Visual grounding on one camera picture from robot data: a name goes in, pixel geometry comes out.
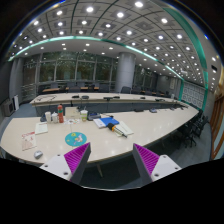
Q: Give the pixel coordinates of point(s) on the white paper cup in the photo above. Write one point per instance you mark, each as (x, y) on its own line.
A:
(48, 116)

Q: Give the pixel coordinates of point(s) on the rear long white table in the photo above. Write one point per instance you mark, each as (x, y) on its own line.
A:
(75, 98)

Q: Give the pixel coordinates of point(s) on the red drink bottle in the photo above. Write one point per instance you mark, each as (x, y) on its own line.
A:
(60, 113)

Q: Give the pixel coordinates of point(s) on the red and white leaflet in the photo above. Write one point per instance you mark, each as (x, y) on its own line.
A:
(28, 141)

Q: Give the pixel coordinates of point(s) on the grey computer mouse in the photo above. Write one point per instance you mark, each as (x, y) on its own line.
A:
(38, 154)

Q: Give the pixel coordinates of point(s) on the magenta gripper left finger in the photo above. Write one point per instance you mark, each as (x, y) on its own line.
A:
(69, 166)

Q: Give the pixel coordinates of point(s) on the round grey column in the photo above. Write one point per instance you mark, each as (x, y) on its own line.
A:
(125, 70)

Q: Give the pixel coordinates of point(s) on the white paper booklet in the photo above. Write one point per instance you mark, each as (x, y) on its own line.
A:
(41, 128)

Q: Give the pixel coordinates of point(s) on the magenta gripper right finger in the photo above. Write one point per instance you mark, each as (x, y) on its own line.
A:
(151, 166)

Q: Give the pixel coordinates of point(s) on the blue folder book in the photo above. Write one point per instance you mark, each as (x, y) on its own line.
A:
(103, 122)

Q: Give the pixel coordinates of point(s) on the black office chair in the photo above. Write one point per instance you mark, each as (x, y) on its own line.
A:
(192, 129)

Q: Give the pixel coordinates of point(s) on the white cup with green label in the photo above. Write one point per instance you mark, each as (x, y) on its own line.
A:
(84, 115)

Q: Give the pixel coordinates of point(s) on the round blue mouse pad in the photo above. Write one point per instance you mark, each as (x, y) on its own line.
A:
(75, 139)

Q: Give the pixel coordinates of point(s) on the black and yellow tool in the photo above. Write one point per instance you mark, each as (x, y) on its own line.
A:
(113, 128)

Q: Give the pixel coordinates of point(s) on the long curved white table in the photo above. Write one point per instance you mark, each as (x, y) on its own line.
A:
(147, 128)

